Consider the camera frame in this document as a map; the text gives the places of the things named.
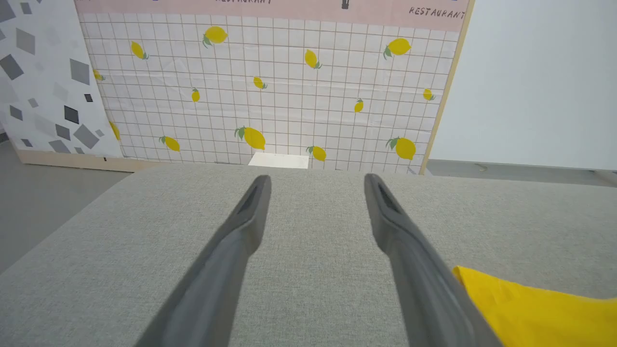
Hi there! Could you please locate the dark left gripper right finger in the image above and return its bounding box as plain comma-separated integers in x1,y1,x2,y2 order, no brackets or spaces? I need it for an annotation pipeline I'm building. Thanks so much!
364,173,505,347

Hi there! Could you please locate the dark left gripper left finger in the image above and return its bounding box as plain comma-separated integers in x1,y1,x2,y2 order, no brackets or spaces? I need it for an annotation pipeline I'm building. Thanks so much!
134,174,272,347

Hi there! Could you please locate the white box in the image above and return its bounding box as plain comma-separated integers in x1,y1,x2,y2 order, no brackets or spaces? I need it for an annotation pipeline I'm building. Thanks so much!
248,152,309,170

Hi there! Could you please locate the grey fabric sofa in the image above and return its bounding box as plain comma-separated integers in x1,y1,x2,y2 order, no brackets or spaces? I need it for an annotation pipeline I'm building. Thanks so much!
0,163,617,347

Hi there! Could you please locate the grey diamond print partition panel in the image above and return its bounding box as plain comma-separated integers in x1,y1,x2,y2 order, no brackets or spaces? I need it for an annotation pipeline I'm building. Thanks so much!
0,0,160,173

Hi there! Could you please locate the yellow cartoon print shirt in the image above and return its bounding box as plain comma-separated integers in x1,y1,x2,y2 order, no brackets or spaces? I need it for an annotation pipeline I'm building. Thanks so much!
452,265,617,347

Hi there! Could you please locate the lemon print partition panel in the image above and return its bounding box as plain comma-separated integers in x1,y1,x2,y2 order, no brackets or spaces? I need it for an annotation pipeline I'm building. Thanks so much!
74,0,476,175

